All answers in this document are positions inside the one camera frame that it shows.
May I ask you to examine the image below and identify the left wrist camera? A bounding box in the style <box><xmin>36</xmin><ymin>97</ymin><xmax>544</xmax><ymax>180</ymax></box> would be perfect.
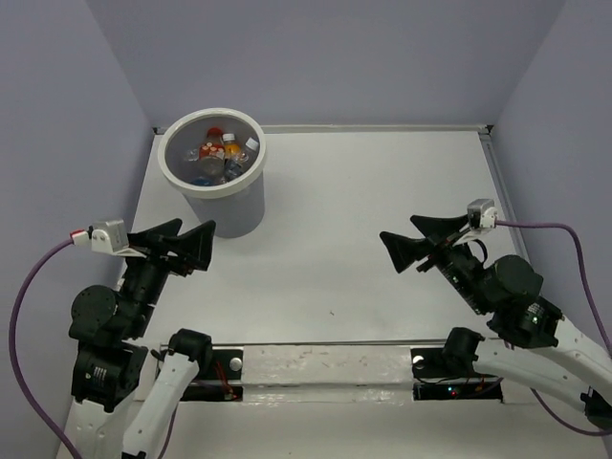
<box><xmin>70</xmin><ymin>219</ymin><xmax>131</xmax><ymax>257</ymax></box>

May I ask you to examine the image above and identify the orange juice bottle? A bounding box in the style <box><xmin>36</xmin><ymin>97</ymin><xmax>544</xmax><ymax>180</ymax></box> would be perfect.
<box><xmin>222</xmin><ymin>133</ymin><xmax>241</xmax><ymax>161</ymax></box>

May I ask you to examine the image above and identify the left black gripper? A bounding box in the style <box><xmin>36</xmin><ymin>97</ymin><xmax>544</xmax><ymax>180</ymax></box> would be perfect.
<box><xmin>120</xmin><ymin>214</ymin><xmax>219</xmax><ymax>332</ymax></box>

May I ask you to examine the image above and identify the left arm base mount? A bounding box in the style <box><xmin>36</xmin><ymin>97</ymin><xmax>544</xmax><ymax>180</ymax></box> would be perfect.
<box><xmin>181</xmin><ymin>346</ymin><xmax>244</xmax><ymax>403</ymax></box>

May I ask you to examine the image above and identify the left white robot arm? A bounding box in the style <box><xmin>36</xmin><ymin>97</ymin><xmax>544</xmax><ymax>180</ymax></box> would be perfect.
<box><xmin>69</xmin><ymin>218</ymin><xmax>216</xmax><ymax>458</ymax></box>

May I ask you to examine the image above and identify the red label small bottle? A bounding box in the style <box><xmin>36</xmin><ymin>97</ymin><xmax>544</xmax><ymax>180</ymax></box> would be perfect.
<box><xmin>199</xmin><ymin>127</ymin><xmax>225</xmax><ymax>160</ymax></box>

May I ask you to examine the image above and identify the white cylindrical bin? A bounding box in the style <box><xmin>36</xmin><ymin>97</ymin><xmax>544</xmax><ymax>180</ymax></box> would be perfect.
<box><xmin>156</xmin><ymin>108</ymin><xmax>267</xmax><ymax>239</ymax></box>

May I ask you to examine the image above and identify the clear crushed bottle front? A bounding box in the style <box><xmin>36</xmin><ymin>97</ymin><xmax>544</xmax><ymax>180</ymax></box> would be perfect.
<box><xmin>197</xmin><ymin>155</ymin><xmax>225</xmax><ymax>178</ymax></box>

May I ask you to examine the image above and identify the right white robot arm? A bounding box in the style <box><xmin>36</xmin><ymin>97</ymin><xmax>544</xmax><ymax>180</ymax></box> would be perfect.
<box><xmin>380</xmin><ymin>207</ymin><xmax>611</xmax><ymax>437</ymax></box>

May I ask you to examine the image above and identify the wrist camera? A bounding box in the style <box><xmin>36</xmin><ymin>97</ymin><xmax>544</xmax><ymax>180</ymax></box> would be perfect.
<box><xmin>70</xmin><ymin>219</ymin><xmax>131</xmax><ymax>257</ymax></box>
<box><xmin>467</xmin><ymin>198</ymin><xmax>498</xmax><ymax>232</ymax></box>

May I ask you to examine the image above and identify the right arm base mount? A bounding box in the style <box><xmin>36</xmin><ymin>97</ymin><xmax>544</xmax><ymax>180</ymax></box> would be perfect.
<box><xmin>411</xmin><ymin>347</ymin><xmax>503</xmax><ymax>402</ymax></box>

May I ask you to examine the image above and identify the blue label clear bottle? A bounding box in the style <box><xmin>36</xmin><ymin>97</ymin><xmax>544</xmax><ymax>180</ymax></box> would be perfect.
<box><xmin>224</xmin><ymin>138</ymin><xmax>259</xmax><ymax>182</ymax></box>

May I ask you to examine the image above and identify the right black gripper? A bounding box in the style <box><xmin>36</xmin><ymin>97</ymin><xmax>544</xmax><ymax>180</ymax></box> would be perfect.
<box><xmin>376</xmin><ymin>212</ymin><xmax>491</xmax><ymax>314</ymax></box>

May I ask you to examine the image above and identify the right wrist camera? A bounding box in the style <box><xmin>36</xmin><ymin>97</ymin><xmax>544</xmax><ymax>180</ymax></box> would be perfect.
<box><xmin>467</xmin><ymin>198</ymin><xmax>498</xmax><ymax>232</ymax></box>

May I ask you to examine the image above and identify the clear bottle blue cap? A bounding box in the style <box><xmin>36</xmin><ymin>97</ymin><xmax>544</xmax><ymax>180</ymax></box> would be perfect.
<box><xmin>190</xmin><ymin>176</ymin><xmax>222</xmax><ymax>186</ymax></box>

